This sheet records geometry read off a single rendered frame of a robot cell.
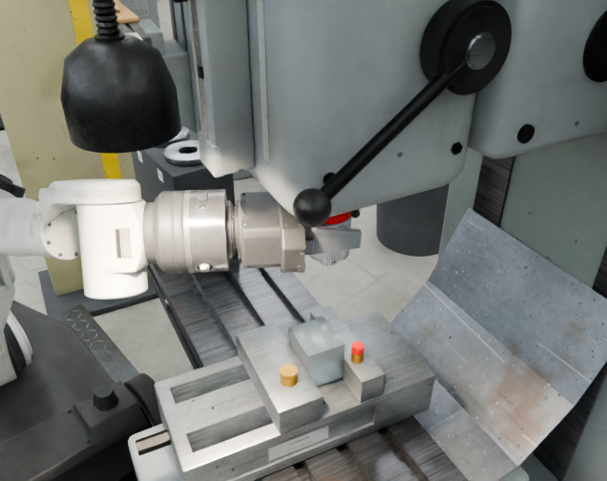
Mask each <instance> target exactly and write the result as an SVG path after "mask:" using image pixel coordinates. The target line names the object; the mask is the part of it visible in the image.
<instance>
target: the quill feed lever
mask: <svg viewBox="0 0 607 481"><path fill-rule="evenodd" d="M511 41H512V25H511V20H510V17H509V15H508V13H507V12H506V10H505V9H504V8H503V7H502V6H501V5H500V4H499V3H497V2H494V1H492V0H449V1H448V2H447V3H445V4H444V5H443V6H442V7H441V8H440V9H439V10H438V11H437V12H436V13H435V14H434V15H433V16H432V18H431V19H430V21H429V23H428V26H427V28H426V30H425V33H424V36H423V39H422V44H421V51H420V59H421V65H422V69H423V72H424V74H425V76H426V77H427V79H428V80H429V81H430V83H429V84H428V85H427V86H426V87H425V88H424V89H423V90H422V91H421V92H420V93H419V94H418V95H417V96H415V97H414V98H413V99H412V100H411V101H410V102H409V103H408V104H407V105H406V106H405V107H404V108H403V109H402V110H401V111H400V112H399V113H398V114H397V115H396V116H395V117H394V118H393V119H392V120H391V121H390V122H389V123H388V124H387V125H386V126H385V127H384V128H383V129H382V130H381V131H380V132H379V133H377V134H376V135H375V136H374V137H373V138H372V139H371V140H370V141H369V142H368V143H367V144H366V145H365V146H364V147H363V148H362V149H361V150H360V151H359V152H358V153H357V154H356V155H355V156H354V157H353V158H352V159H351V160H350V161H349V162H348V163H347V164H346V165H345V166H344V167H342V168H341V169H340V170H339V171H338V172H337V173H336V174H335V175H334V176H333V177H332V178H331V179H330V180H329V181H328V182H327V183H326V184H325V185H324V186H323V187H322V188H321V189H317V188H307V189H304V190H302V191H301V192H300V193H299V194H298V195H297V196H296V197H295V199H294V201H293V207H292V209H293V214H294V217H295V218H296V220H297V221H298V222H299V223H300V224H302V225H304V226H307V227H317V226H320V225H322V224H324V223H325V222H326V221H327V220H328V218H329V217H330V214H331V210H332V207H331V200H332V199H333V198H334V197H335V196H336V195H337V194H338V193H339V192H340V191H341V190H342V189H344V188H345V187H346V186H347V185H348V184H349V183H350V182H351V181H352V180H353V179H354V178H355V177H356V176H357V175H358V174H359V173H360V172H361V171H362V170H363V169H364V168H365V167H366V166H367V165H368V164H369V163H370V162H371V161H372V160H373V159H374V158H375V157H376V156H377V155H379V154H380V153H381V152H382V151H383V150H384V149H385V148H386V147H387V146H388V145H389V143H390V142H391V141H392V140H393V139H394V138H395V137H397V136H398V135H399V134H400V133H401V132H402V131H403V130H404V129H405V128H406V127H407V126H408V125H409V124H410V122H411V121H413V120H414V119H415V118H416V117H417V116H418V115H419V114H421V113H422V112H423V111H424V110H425V109H426V108H427V107H428V105H429V104H430V103H431V102H432V101H433V100H434V99H435V98H436V97H437V96H438V95H439V94H440V93H442V92H443V91H444V90H447V91H450V92H452V93H454V94H460V95H467V94H474V93H476V92H478V91H480V90H481V89H483V88H484V87H486V86H487V85H488V84H489V83H490V82H491V81H492V80H493V79H494V78H495V77H496V76H497V74H498V73H499V72H500V70H501V68H502V67H503V65H504V63H505V61H506V59H507V56H508V53H509V50H510V46H511Z"/></svg>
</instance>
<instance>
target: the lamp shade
mask: <svg viewBox="0 0 607 481"><path fill-rule="evenodd" d="M60 100H61V104H62V108H63V112H64V116H65V119H66V123H67V128H68V132H69V136H70V140H71V142H72V144H73V145H74V146H76V147H78V148H80V149H83V150H86V151H90V152H95V153H104V154H119V153H130V152H136V151H142V150H146V149H150V148H153V147H157V146H158V145H161V144H163V143H166V142H168V141H170V140H171V139H173V138H174V137H175V136H177V135H178V133H179V132H180V130H181V124H180V116H179V108H178V94H177V86H176V84H175V82H174V80H173V78H172V76H171V74H170V72H169V70H168V68H167V66H166V64H165V62H164V59H163V57H162V55H161V53H160V51H159V50H158V49H156V48H154V47H153V46H151V45H149V44H148V43H146V42H144V41H142V40H141V39H139V38H137V37H136V36H134V35H130V34H124V33H123V32H120V33H119V36H116V37H108V38H106V37H100V36H99V33H98V34H96V35H95V36H93V37H89V38H87V39H85V40H84V41H82V42H81V43H80V44H79V45H78V46H77V47H76V48H75V49H74V50H73V51H72V52H70V53H69V54H68V55H67V56H66V57H65V59H64V67H63V76H62V85H61V95H60Z"/></svg>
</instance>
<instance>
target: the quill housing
mask: <svg viewBox="0 0 607 481"><path fill-rule="evenodd" d="M448 1H449V0H246V10H247V29H248V48H249V66H250V84H251V103H252V121H253V139H254V159H255V166H254V168H252V169H248V170H247V171H248V172H249V173H250V174H251V175H252V176H253V177H254V178H255V179H256V180H257V181H258V182H259V183H260V184H261V185H262V186H263V187H264V188H265V189H266V190H267V191H268V192H269V193H270V194H271V195H272V197H273V198H274V199H275V200H276V201H277V202H278V203H279V204H280V205H281V206H282V207H283V208H284V209H285V210H286V211H287V212H289V213H290V214H291V215H293V216H294V214H293V209H292V207H293V201H294V199H295V197H296V196H297V195H298V194H299V193H300V192H301V191H302V190H304V189H307V188H317V189H321V188H322V187H323V186H324V185H325V184H326V183H327V182H328V181H329V180H330V179H331V178H332V177H333V176H334V175H335V174H336V173H337V172H338V171H339V170H340V169H341V168H342V167H344V166H345V165H346V164H347V163H348V162H349V161H350V160H351V159H352V158H353V157H354V156H355V155H356V154H357V153H358V152H359V151H360V150H361V149H362V148H363V147H364V146H365V145H366V144H367V143H368V142H369V141H370V140H371V139H372V138H373V137H374V136H375V135H376V134H377V133H379V132H380V131H381V130H382V129H383V128H384V127H385V126H386V125H387V124H388V123H389V122H390V121H391V120H392V119H393V118H394V117H395V116H396V115H397V114H398V113H399V112H400V111H401V110H402V109H403V108H404V107H405V106H406V105H407V104H408V103H409V102H410V101H411V100H412V99H413V98H414V97H415V96H417V95H418V94H419V93H420V92H421V91H422V90H423V89H424V88H425V87H426V86H427V85H428V84H429V83H430V81H429V80H428V79H427V77H426V76H425V74H424V72H423V69H422V65H421V59H420V51H421V44H422V39H423V36H424V33H425V30H426V28H427V26H428V23H429V21H430V19H431V18H432V16H433V15H434V14H435V13H436V12H437V11H438V10H439V9H440V8H441V7H442V6H443V5H444V4H445V3H447V2H448ZM475 95H476V93H474V94H467V95H460V94H454V93H452V92H450V91H447V90H444V91H443V92H442V93H440V94H439V95H438V96H437V97H436V98H435V99H434V100H433V101H432V102H431V103H430V104H429V105H428V107H427V108H426V109H425V110H424V111H423V112H422V113H421V114H419V115H418V116H417V117H416V118H415V119H414V120H413V121H411V122H410V124H409V125H408V126H407V127H406V128H405V129H404V130H403V131H402V132H401V133H400V134H399V135H398V136H397V137H395V138H394V139H393V140H392V141H391V142H390V143H389V145H388V146H387V147H386V148H385V149H384V150H383V151H382V152H381V153H380V154H379V155H377V156H376V157H375V158H374V159H373V160H372V161H371V162H370V163H369V164H368V165H367V166H366V167H365V168H364V169H363V170H362V171H361V172H360V173H359V174H358V175H357V176H356V177H355V178H354V179H353V180H352V181H351V182H350V183H349V184H348V185H347V186H346V187H345V188H344V189H342V190H341V191H340V192H339V193H338V194H337V195H336V196H335V197H334V198H333V199H332V200H331V207H332V210H331V214H330V216H331V217H333V216H337V215H340V214H343V213H347V212H350V211H354V210H358V209H361V208H365V207H368V206H371V205H375V204H379V203H382V202H386V201H390V200H393V199H399V198H402V197H406V196H410V195H413V194H417V193H421V192H424V191H427V190H431V189H435V188H438V187H442V186H444V185H446V184H448V183H450V182H452V181H454V180H455V179H456V178H457V177H458V175H459V174H460V173H461V171H462V168H463V165H464V162H465V156H466V151H467V145H468V139H469V133H470V128H471V118H472V112H473V106H474V100H475Z"/></svg>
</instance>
